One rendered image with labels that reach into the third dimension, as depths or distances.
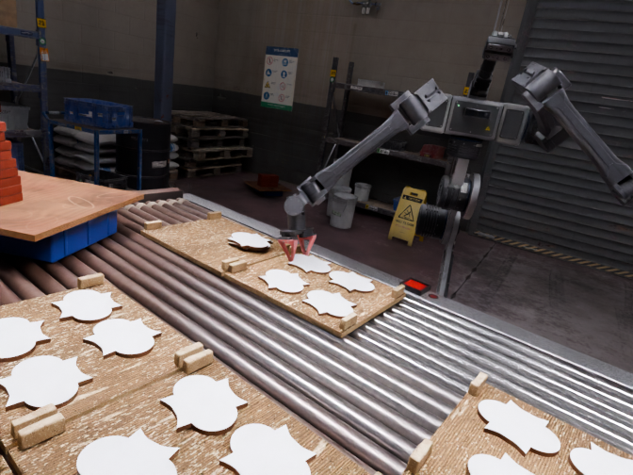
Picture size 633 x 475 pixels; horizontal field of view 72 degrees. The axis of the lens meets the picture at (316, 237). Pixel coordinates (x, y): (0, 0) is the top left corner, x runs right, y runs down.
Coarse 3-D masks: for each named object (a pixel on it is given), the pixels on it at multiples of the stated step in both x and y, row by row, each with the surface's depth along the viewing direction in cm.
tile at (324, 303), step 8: (312, 296) 117; (320, 296) 118; (328, 296) 119; (336, 296) 120; (312, 304) 113; (320, 304) 113; (328, 304) 114; (336, 304) 115; (344, 304) 115; (352, 304) 116; (320, 312) 110; (328, 312) 110; (336, 312) 111; (344, 312) 111
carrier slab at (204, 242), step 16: (176, 224) 158; (192, 224) 160; (208, 224) 163; (224, 224) 166; (160, 240) 141; (176, 240) 143; (192, 240) 145; (208, 240) 147; (224, 240) 150; (272, 240) 157; (192, 256) 133; (208, 256) 135; (224, 256) 136; (240, 256) 138; (256, 256) 140; (272, 256) 142; (224, 272) 127
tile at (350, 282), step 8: (336, 272) 135; (344, 272) 136; (352, 272) 137; (336, 280) 130; (344, 280) 131; (352, 280) 132; (360, 280) 132; (368, 280) 133; (344, 288) 127; (352, 288) 126; (360, 288) 127; (368, 288) 127
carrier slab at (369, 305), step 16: (240, 272) 127; (256, 272) 129; (304, 272) 134; (256, 288) 119; (304, 288) 123; (320, 288) 125; (336, 288) 126; (384, 288) 131; (288, 304) 113; (304, 304) 114; (368, 304) 119; (384, 304) 121; (320, 320) 107; (336, 320) 108
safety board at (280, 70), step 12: (276, 48) 666; (288, 48) 656; (276, 60) 670; (288, 60) 660; (264, 72) 686; (276, 72) 674; (288, 72) 664; (264, 84) 690; (276, 84) 679; (288, 84) 668; (264, 96) 695; (276, 96) 683; (288, 96) 672; (276, 108) 688; (288, 108) 676
